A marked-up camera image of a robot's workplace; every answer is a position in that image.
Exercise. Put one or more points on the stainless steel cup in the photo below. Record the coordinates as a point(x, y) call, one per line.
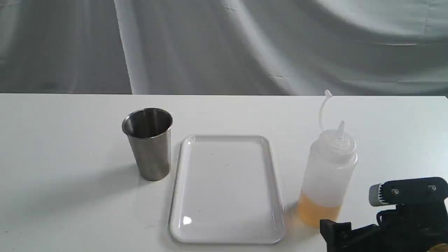
point(149, 134)

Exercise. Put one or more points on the translucent squeeze bottle amber liquid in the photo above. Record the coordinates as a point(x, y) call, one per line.
point(331, 162)

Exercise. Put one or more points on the grey backdrop curtain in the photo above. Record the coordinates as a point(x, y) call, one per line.
point(224, 47)

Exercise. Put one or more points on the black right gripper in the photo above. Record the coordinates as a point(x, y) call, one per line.
point(417, 224)

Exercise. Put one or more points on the white plastic tray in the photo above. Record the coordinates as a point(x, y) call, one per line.
point(226, 192)

